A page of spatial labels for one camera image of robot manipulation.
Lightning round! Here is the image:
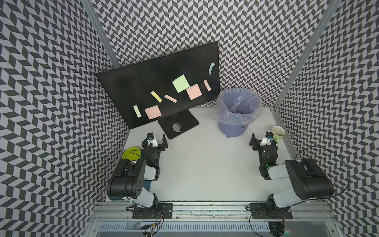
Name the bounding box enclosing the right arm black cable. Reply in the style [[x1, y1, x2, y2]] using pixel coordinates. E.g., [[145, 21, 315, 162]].
[[293, 146, 351, 200]]

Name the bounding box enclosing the blue trash bin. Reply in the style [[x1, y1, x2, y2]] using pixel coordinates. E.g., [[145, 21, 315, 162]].
[[218, 88, 261, 138]]

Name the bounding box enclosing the yellow sticky strip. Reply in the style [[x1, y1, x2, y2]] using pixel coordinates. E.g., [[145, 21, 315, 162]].
[[151, 91, 162, 103]]

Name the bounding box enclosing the large pink sticky note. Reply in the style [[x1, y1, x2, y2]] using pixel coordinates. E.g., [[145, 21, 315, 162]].
[[186, 84, 202, 100], [145, 105, 162, 119]]

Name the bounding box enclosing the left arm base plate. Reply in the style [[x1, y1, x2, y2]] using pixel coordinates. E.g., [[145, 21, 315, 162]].
[[132, 202, 173, 220]]

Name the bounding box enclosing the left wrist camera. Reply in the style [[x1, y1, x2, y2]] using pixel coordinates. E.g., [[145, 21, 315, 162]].
[[150, 133, 159, 147]]

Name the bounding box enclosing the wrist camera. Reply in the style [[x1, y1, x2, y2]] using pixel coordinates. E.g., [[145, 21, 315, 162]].
[[150, 133, 159, 147], [260, 131, 273, 146]]

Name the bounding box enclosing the large green sticky note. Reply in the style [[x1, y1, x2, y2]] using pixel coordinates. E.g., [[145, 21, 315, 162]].
[[172, 74, 190, 93]]

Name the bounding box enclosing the green paper cup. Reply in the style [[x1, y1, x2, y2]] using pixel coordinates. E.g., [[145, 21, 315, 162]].
[[271, 125, 287, 143]]

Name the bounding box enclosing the clear plastic bin liner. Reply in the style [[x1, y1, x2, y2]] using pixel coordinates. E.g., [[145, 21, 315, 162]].
[[214, 87, 264, 126]]

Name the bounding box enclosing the black monitor stand base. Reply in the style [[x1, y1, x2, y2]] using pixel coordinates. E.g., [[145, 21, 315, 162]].
[[158, 110, 199, 139]]

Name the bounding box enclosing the aluminium front rail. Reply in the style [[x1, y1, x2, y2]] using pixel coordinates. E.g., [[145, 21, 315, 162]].
[[89, 201, 337, 223]]

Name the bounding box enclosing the lime green plate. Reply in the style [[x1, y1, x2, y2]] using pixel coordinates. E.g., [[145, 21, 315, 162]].
[[121, 147, 142, 161]]

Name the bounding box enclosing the green sticky strip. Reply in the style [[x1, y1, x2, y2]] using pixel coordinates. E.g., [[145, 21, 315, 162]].
[[133, 105, 142, 118]]

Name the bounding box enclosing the black computer monitor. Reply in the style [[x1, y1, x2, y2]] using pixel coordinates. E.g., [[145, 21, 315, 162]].
[[96, 41, 220, 129]]

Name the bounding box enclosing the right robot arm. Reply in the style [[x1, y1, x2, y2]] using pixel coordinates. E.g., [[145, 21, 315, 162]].
[[249, 131, 334, 212]]

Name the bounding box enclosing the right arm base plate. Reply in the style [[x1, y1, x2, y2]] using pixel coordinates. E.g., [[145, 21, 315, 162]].
[[249, 202, 293, 220]]

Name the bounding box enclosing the blue sticky strip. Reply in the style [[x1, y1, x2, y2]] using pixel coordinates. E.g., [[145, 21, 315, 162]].
[[208, 62, 215, 75]]

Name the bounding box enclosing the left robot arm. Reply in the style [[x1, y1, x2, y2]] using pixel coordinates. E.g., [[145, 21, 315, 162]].
[[107, 133, 168, 211]]

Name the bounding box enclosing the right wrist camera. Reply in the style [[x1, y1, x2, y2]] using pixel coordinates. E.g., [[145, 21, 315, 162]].
[[260, 131, 273, 146]]

